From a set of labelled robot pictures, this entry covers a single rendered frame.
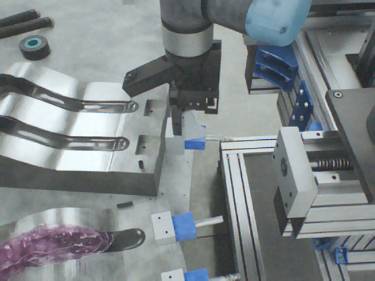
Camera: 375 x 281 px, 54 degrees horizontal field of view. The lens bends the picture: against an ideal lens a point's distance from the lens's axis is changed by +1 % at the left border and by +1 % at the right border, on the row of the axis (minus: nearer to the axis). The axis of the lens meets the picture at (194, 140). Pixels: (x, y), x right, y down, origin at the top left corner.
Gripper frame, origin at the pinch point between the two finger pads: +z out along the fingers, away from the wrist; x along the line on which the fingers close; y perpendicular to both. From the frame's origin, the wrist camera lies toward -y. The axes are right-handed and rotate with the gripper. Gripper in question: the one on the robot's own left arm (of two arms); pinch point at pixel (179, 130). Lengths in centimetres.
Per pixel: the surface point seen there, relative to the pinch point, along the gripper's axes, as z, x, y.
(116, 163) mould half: 6.1, -4.2, -12.5
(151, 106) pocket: 8.4, 14.3, -8.1
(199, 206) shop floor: 95, 36, 3
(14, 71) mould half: 1.6, 17.1, -39.1
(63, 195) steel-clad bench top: 15.1, -6.8, -25.0
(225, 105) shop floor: 95, 101, 15
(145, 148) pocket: 8.8, 1.9, -7.7
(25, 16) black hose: 12, 55, -54
